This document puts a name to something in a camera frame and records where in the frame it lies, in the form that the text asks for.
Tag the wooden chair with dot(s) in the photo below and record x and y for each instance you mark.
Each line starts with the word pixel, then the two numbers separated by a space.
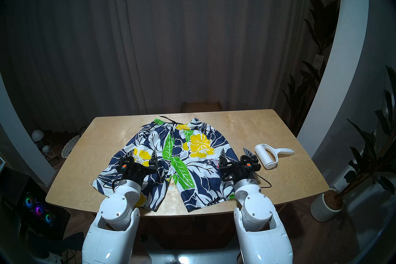
pixel 201 107

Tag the wide white arch pillar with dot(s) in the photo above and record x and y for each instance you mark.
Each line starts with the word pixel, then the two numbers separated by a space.
pixel 343 65

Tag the potted plant white pot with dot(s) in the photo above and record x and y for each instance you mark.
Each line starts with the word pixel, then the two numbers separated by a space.
pixel 321 210

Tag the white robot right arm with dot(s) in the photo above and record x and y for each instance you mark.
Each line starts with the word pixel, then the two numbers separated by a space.
pixel 256 207

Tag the white paper plant tag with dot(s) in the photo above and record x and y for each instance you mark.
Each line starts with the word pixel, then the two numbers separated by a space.
pixel 318 59

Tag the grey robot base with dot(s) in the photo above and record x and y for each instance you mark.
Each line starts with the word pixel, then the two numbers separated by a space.
pixel 185 258

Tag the tall dark leafy plant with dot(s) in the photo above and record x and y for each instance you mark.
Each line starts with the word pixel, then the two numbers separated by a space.
pixel 323 22

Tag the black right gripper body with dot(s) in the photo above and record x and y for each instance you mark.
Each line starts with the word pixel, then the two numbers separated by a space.
pixel 239 169

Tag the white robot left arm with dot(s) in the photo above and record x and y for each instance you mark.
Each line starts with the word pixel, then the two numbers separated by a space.
pixel 114 207

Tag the white lint roller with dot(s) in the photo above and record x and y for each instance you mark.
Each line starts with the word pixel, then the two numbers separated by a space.
pixel 265 156

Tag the computer with rainbow fans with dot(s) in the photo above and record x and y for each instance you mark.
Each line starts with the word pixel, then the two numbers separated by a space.
pixel 38 209

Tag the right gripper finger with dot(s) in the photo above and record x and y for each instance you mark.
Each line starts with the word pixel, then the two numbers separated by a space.
pixel 248 153
pixel 223 158

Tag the white mushroom lamp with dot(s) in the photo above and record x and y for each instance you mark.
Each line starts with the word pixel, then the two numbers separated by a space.
pixel 38 134

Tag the narrow white arch pillar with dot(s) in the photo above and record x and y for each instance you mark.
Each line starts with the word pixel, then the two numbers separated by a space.
pixel 18 136

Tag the floral print shorts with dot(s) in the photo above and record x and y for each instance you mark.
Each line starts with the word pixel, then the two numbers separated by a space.
pixel 182 170

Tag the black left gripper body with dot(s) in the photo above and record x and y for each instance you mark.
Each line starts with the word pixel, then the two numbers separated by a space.
pixel 133 169

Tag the woven wicker basket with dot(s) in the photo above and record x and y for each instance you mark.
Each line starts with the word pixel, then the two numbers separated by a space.
pixel 69 145

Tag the grey pleated curtain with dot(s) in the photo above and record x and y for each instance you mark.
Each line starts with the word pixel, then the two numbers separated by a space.
pixel 154 34

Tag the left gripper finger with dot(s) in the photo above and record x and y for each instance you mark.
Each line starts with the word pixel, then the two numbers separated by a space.
pixel 130 155
pixel 154 159

